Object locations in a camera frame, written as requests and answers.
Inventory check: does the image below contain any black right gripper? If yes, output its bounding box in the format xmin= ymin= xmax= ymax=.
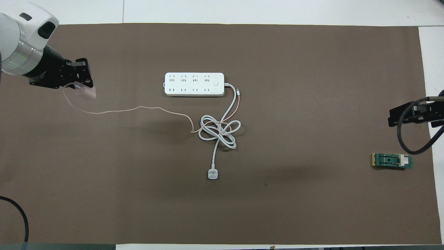
xmin=387 ymin=96 xmax=444 ymax=127

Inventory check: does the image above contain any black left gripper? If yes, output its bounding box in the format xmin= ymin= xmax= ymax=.
xmin=29 ymin=46 xmax=94 ymax=90

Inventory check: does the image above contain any pink charger adapter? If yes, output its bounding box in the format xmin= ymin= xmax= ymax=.
xmin=74 ymin=83 xmax=97 ymax=101

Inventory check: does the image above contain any thin pink charging cable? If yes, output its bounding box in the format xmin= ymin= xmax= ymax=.
xmin=62 ymin=85 xmax=241 ymax=136

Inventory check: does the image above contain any white power strip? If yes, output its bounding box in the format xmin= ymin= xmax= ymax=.
xmin=164 ymin=72 xmax=225 ymax=97

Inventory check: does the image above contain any brown table mat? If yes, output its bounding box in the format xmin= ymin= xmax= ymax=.
xmin=0 ymin=23 xmax=443 ymax=245

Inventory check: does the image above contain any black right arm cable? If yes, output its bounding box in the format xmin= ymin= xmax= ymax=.
xmin=396 ymin=97 xmax=444 ymax=155

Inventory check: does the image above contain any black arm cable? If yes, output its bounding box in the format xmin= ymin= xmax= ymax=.
xmin=0 ymin=196 xmax=29 ymax=244
xmin=396 ymin=97 xmax=444 ymax=155

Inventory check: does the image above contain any green knife switch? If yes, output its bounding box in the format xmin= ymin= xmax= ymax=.
xmin=372 ymin=153 xmax=413 ymax=169

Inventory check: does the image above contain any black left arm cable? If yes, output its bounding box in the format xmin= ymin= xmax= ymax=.
xmin=0 ymin=196 xmax=29 ymax=244

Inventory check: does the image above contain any white power strip cord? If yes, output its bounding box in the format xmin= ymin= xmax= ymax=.
xmin=198 ymin=83 xmax=242 ymax=180

